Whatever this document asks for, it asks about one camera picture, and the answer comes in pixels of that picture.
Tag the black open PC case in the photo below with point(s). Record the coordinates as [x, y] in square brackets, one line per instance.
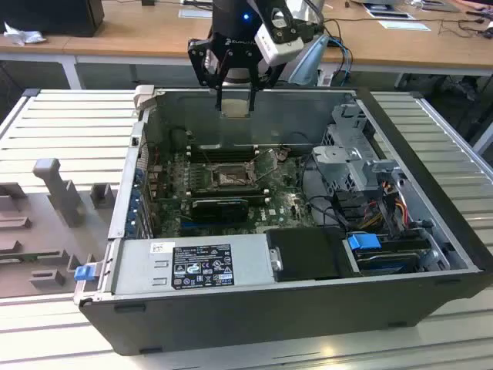
[269, 323]

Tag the hard disk drive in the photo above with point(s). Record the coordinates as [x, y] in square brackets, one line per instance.
[389, 262]

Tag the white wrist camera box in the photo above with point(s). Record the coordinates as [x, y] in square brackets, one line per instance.
[279, 50]

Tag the coin cell battery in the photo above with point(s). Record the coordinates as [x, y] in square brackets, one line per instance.
[281, 155]

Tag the blue case latch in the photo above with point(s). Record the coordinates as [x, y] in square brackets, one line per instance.
[84, 273]

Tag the pale blue teach pendant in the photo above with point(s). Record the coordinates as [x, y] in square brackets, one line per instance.
[310, 63]

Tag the grey case release latch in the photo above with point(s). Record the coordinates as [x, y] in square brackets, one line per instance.
[143, 96]

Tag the black RAM slot bank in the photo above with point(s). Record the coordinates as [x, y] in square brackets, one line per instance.
[223, 153]
[231, 191]

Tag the black graphics card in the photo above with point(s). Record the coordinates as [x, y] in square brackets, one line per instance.
[219, 211]

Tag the silver metal drive cage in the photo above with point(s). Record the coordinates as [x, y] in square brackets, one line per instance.
[346, 162]

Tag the crumpled white paper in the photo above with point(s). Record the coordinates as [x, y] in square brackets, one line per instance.
[23, 35]

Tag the green motherboard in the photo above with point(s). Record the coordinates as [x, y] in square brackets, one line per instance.
[277, 200]

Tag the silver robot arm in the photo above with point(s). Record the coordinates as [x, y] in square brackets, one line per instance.
[240, 74]

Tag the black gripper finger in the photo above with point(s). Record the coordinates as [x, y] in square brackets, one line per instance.
[202, 61]
[269, 73]

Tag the silver square CPU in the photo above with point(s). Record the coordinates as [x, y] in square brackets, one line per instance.
[235, 108]

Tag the wooden desk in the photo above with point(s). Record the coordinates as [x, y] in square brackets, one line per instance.
[154, 34]

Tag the grey parts rack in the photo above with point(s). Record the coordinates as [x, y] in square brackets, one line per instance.
[50, 239]

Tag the black computer box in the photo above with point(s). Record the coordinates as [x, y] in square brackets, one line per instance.
[50, 17]

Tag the CPU socket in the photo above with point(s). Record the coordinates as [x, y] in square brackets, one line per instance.
[231, 177]

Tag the silver power supply unit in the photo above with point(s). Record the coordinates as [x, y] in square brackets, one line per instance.
[135, 266]

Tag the white power adapter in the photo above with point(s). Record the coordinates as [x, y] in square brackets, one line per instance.
[325, 79]

